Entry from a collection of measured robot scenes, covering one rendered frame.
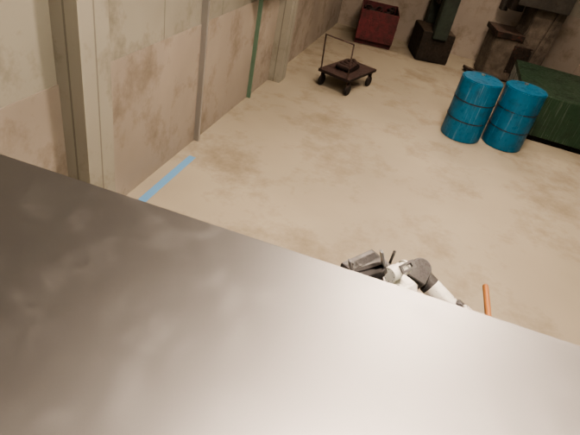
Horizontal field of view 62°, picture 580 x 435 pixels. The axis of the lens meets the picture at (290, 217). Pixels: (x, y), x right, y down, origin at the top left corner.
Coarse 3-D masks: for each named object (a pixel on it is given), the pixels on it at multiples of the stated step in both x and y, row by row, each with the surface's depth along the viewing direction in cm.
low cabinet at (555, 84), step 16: (528, 64) 836; (528, 80) 752; (544, 80) 769; (560, 80) 787; (576, 80) 805; (560, 96) 715; (576, 96) 730; (544, 112) 716; (560, 112) 709; (576, 112) 703; (544, 128) 727; (560, 128) 720; (576, 128) 713; (560, 144) 735; (576, 144) 725
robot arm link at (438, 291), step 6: (438, 282) 215; (432, 288) 214; (438, 288) 214; (444, 288) 215; (426, 294) 216; (432, 294) 214; (438, 294) 213; (444, 294) 213; (450, 294) 214; (444, 300) 212; (450, 300) 212; (456, 300) 213; (462, 306) 211; (468, 306) 212
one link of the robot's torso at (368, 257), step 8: (360, 256) 215; (368, 256) 216; (376, 256) 217; (392, 256) 216; (344, 264) 208; (352, 264) 208; (360, 264) 210; (368, 264) 211; (384, 280) 205; (408, 280) 208; (408, 288) 204; (416, 288) 207
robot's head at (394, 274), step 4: (404, 260) 200; (392, 264) 197; (396, 264) 197; (400, 264) 198; (408, 264) 199; (388, 268) 194; (392, 268) 194; (396, 268) 194; (404, 268) 197; (388, 272) 195; (392, 272) 193; (396, 272) 193; (400, 272) 195; (408, 272) 199; (384, 276) 197; (388, 276) 195; (392, 276) 194; (396, 276) 193; (400, 276) 195; (388, 280) 196; (392, 280) 194; (396, 280) 194; (400, 280) 202; (396, 284) 199
